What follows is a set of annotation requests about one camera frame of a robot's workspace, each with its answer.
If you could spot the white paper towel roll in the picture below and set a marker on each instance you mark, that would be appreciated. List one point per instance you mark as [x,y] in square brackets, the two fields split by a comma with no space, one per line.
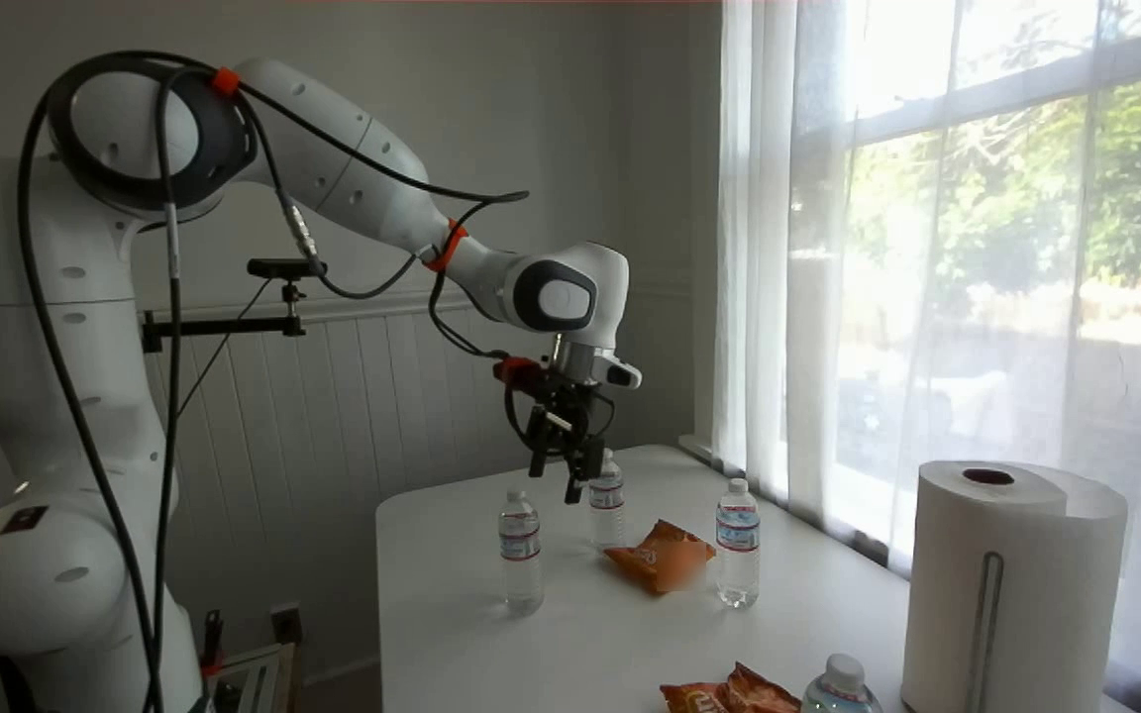
[1049,594]

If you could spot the clear water bottle white label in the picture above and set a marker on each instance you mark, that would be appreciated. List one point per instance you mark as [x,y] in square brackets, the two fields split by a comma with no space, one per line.
[843,687]
[740,540]
[606,515]
[519,550]

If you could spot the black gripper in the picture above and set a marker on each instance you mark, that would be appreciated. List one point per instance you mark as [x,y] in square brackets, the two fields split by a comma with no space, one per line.
[572,419]

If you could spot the green foliage outside window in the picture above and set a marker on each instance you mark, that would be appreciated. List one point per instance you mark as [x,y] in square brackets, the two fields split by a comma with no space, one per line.
[1128,171]

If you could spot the metal paper towel holder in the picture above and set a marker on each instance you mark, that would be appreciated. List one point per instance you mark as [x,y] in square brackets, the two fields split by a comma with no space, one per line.
[988,637]

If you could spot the black stereo camera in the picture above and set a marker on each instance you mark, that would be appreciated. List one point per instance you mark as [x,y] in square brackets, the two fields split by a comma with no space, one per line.
[284,266]

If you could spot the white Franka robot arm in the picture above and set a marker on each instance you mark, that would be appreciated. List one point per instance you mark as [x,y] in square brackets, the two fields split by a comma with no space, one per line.
[334,160]

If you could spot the white framed picture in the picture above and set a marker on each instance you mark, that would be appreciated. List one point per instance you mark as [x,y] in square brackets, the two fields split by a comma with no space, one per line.
[258,674]

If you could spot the black camera stand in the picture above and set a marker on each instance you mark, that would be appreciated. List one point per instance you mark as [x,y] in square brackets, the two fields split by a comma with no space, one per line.
[239,328]

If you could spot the orange chip bag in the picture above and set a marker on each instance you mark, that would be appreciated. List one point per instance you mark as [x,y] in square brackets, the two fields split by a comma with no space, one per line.
[732,696]
[659,556]

